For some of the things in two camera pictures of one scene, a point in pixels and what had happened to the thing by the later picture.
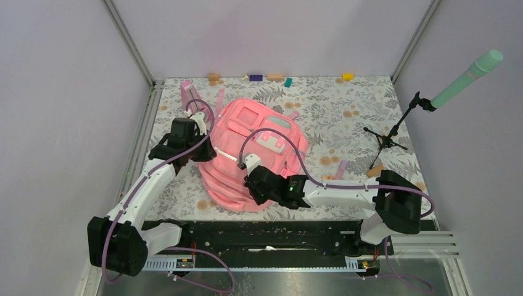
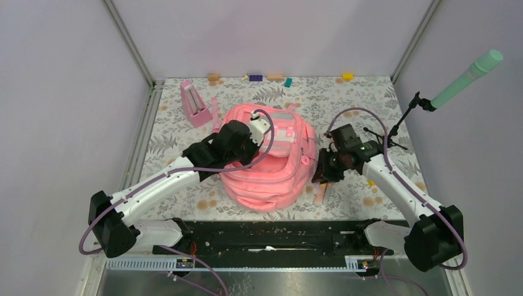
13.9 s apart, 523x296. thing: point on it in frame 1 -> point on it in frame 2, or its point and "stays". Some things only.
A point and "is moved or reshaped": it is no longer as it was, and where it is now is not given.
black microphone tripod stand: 387,140 stays
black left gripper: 208,155 -> 255,152
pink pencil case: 189,94 stays
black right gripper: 258,198 -> 324,174
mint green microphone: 480,66 stays
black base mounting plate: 271,240 stays
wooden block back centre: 275,77 stays
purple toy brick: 256,78 stays
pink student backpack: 245,126 is moved or reshaped
